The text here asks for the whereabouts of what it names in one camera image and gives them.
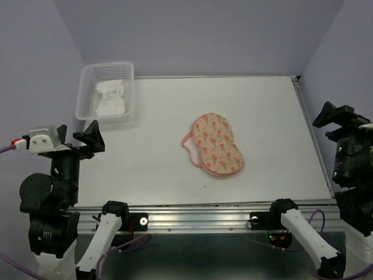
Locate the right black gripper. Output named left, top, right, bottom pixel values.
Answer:
left=312, top=99, right=373, bottom=181

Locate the white bra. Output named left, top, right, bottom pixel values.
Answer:
left=96, top=79, right=126, bottom=117

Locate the floral mesh laundry bag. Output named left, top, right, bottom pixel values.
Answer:
left=181, top=113, right=244, bottom=177

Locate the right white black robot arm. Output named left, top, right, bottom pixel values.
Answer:
left=268, top=101, right=372, bottom=279

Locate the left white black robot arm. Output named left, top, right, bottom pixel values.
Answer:
left=13, top=120, right=130, bottom=279

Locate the white perforated plastic basket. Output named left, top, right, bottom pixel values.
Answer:
left=75, top=61, right=135, bottom=124

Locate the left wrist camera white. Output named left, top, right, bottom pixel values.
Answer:
left=11, top=125, right=71, bottom=154

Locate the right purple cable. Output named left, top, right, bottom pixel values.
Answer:
left=302, top=209, right=373, bottom=280

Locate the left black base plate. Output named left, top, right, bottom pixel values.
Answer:
left=119, top=212, right=149, bottom=232

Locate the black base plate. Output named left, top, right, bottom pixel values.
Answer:
left=119, top=212, right=149, bottom=232
left=247, top=211, right=283, bottom=230

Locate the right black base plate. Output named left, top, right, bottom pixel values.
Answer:
left=247, top=211, right=283, bottom=230

